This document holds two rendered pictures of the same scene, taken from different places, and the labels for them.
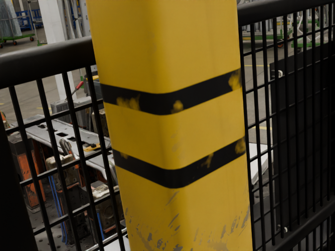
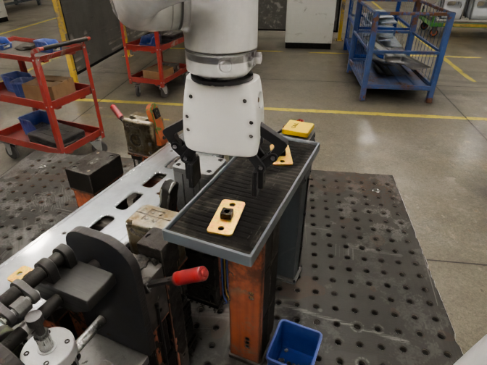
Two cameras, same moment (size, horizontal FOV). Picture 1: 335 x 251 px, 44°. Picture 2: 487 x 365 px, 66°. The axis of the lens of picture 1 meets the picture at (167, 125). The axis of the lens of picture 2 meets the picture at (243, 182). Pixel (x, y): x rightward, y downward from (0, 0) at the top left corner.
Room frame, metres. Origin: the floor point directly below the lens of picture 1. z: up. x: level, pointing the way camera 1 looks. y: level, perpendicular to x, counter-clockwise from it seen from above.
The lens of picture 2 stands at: (1.64, -0.30, 1.51)
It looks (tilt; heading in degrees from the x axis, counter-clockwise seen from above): 32 degrees down; 62
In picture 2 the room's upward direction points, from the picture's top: straight up
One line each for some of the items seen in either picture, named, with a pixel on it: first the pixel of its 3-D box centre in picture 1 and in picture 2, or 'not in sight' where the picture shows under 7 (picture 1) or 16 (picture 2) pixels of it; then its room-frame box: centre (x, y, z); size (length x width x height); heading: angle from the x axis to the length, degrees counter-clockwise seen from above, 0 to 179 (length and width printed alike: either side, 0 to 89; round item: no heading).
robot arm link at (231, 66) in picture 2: not in sight; (223, 60); (1.83, 0.11, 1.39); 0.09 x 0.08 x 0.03; 138
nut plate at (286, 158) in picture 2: not in sight; (280, 152); (2.00, 0.25, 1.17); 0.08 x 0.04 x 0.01; 63
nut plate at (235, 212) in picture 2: not in sight; (227, 214); (1.82, 0.11, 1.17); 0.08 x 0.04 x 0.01; 48
